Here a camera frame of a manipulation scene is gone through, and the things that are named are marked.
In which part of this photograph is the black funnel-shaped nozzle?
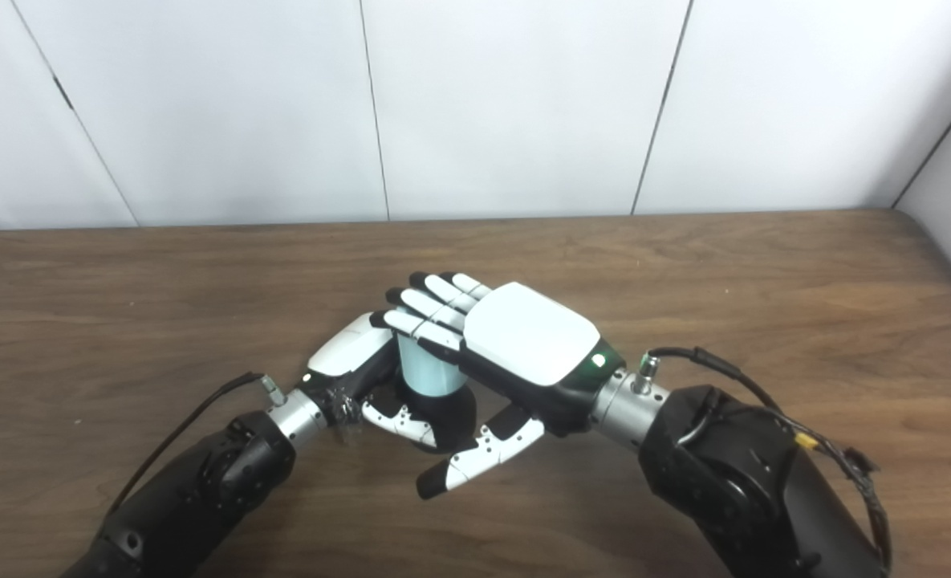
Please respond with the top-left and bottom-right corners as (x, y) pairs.
(371, 377), (481, 455)

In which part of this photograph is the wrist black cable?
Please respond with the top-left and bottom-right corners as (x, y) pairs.
(105, 371), (288, 516)
(639, 346), (894, 576)

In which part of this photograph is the light-blue short hose piece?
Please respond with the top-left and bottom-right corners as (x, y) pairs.
(396, 332), (469, 399)

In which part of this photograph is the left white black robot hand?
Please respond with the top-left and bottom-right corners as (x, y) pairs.
(298, 311), (441, 451)

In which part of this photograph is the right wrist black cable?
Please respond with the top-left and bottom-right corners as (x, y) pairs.
(639, 346), (894, 576)

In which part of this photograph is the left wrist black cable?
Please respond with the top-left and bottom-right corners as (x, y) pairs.
(105, 371), (288, 516)

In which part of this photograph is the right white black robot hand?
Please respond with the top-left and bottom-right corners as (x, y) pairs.
(368, 271), (628, 501)

